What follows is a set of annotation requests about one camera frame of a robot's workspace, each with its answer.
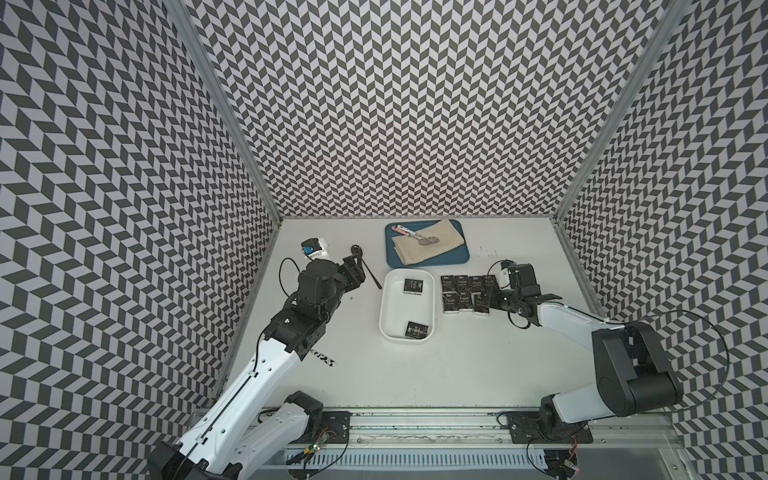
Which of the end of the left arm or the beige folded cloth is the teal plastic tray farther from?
the end of the left arm

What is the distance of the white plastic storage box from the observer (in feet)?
2.90

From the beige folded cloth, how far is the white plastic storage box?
61 millimetres
